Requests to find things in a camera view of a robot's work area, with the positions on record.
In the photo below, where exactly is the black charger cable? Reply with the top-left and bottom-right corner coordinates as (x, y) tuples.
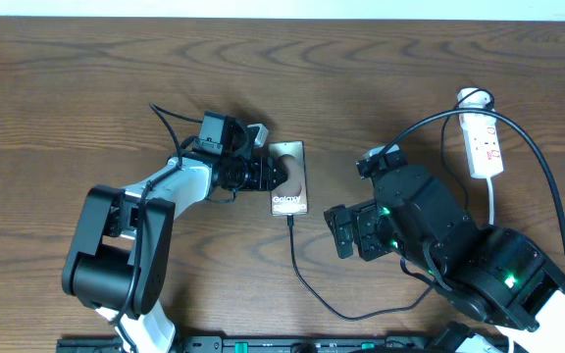
(285, 87), (496, 323)

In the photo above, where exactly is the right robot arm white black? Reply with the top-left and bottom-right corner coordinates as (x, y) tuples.
(324, 165), (565, 350)

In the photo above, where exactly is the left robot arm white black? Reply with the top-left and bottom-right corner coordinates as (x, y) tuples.
(62, 112), (287, 352)

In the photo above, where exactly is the white power strip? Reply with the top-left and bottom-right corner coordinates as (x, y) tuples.
(457, 87), (504, 179)

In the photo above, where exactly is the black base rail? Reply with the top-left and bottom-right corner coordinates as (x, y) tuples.
(56, 334), (509, 353)

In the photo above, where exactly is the white power strip cord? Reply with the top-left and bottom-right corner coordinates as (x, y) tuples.
(486, 176), (495, 227)

